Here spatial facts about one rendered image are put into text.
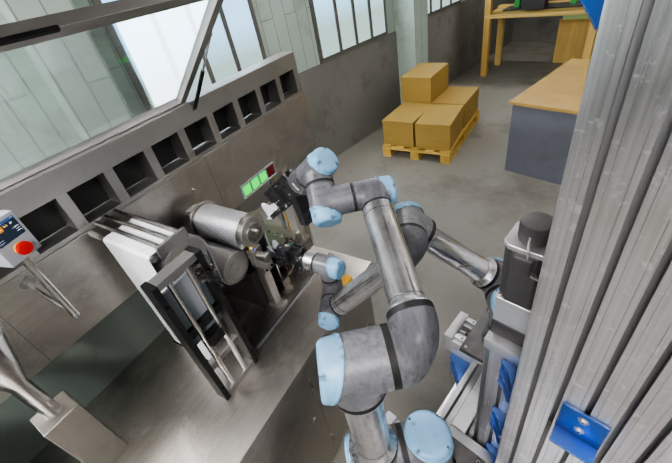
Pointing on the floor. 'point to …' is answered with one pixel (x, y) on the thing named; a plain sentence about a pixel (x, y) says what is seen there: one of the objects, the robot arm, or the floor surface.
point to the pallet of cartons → (430, 114)
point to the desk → (546, 123)
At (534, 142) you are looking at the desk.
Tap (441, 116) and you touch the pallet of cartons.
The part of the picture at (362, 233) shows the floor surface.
